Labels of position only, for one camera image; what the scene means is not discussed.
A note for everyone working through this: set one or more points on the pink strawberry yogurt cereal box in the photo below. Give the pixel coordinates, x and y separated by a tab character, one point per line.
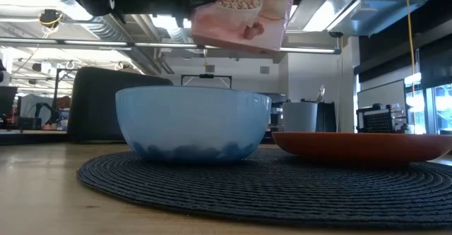
243	23

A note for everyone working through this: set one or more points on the light blue bowl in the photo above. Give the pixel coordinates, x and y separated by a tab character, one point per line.
190	122

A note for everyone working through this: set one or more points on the orange-red plate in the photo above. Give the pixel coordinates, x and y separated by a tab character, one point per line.
360	146

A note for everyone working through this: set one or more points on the long ceiling light bar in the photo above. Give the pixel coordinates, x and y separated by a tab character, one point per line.
95	42

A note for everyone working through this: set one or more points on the black toaster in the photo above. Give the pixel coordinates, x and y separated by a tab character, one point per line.
92	104

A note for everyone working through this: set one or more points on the metal spoon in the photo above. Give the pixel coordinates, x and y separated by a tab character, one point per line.
320	92

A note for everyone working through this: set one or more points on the light blue cup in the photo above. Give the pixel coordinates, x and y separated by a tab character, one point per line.
300	116

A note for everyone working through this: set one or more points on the black container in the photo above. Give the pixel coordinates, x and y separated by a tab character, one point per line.
328	118

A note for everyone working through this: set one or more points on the black monitor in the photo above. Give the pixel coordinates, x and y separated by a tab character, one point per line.
7	101

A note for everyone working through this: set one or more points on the dark woven round placemat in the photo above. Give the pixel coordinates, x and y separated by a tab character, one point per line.
247	192

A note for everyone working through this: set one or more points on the whiteboard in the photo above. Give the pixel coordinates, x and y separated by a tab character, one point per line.
381	94

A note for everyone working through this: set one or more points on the black equipment with white labels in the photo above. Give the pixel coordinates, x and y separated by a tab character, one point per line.
378	122

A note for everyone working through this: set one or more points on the silver ventilation duct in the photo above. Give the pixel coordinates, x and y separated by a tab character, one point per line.
106	30

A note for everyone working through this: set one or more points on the grey wall vent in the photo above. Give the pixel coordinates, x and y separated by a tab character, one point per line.
210	68
265	70

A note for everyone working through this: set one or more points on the black rectangular frame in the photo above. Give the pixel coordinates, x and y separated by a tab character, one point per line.
206	76

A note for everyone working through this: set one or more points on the black ceiling camera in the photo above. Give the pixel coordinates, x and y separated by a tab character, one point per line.
335	34

